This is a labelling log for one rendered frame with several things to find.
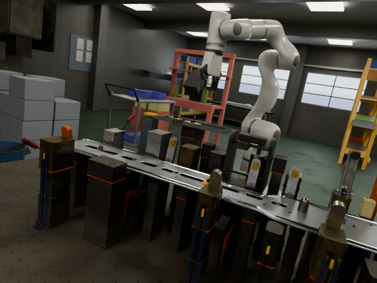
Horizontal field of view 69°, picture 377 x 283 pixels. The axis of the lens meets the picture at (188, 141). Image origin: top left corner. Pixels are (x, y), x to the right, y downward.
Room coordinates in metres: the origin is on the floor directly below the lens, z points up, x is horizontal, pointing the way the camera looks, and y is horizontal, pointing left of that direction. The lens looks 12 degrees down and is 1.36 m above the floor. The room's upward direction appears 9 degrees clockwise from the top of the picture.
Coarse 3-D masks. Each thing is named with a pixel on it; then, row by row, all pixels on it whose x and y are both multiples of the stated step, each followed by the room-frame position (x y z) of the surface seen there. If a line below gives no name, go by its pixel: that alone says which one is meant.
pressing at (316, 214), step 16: (80, 144) 1.22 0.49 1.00; (96, 144) 1.26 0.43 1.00; (128, 160) 1.10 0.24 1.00; (144, 160) 1.14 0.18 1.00; (160, 160) 1.17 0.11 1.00; (160, 176) 0.98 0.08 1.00; (176, 176) 1.00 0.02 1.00; (192, 176) 1.04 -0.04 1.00; (208, 176) 1.06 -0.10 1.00; (224, 192) 0.92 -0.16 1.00; (240, 192) 0.95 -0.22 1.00; (256, 192) 0.97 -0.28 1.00; (256, 208) 0.84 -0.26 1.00; (272, 208) 0.85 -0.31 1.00; (288, 208) 0.87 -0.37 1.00; (320, 208) 0.92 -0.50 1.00; (288, 224) 0.77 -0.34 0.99; (304, 224) 0.77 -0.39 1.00; (320, 224) 0.79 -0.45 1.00; (352, 224) 0.83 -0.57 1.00; (368, 224) 0.85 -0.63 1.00; (352, 240) 0.72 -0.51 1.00; (368, 240) 0.73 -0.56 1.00
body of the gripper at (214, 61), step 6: (204, 54) 1.23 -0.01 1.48; (210, 54) 1.21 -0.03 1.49; (216, 54) 1.22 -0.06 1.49; (222, 54) 1.25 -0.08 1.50; (204, 60) 1.22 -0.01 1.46; (210, 60) 1.21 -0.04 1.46; (216, 60) 1.23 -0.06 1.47; (210, 66) 1.20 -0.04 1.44; (216, 66) 1.23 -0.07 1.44; (210, 72) 1.21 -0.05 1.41; (216, 72) 1.24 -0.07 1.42
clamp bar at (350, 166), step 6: (348, 156) 0.97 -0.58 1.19; (354, 156) 0.94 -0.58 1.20; (360, 156) 0.94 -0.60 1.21; (348, 162) 0.96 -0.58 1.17; (354, 162) 0.97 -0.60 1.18; (348, 168) 0.97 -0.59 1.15; (354, 168) 0.95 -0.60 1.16; (342, 174) 0.98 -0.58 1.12; (348, 174) 0.96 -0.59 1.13; (354, 174) 0.95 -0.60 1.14; (342, 180) 0.95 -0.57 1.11; (348, 180) 0.96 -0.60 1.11; (342, 186) 0.95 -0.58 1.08; (348, 186) 0.95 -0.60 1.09; (348, 192) 0.94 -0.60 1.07; (348, 198) 0.94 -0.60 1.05
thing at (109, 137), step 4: (104, 132) 1.34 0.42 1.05; (108, 132) 1.33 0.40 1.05; (112, 132) 1.32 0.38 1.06; (116, 132) 1.33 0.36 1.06; (120, 132) 1.36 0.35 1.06; (124, 132) 1.39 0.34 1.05; (104, 136) 1.34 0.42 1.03; (108, 136) 1.33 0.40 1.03; (112, 136) 1.32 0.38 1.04; (116, 136) 1.33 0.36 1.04; (120, 136) 1.36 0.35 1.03; (124, 136) 1.39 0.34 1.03; (104, 140) 1.34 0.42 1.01; (108, 140) 1.33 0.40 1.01; (112, 140) 1.32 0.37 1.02; (116, 140) 1.33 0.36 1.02; (120, 140) 1.36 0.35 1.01; (112, 144) 1.32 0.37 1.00; (116, 144) 1.34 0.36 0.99; (120, 144) 1.37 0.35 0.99; (108, 152) 1.32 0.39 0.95
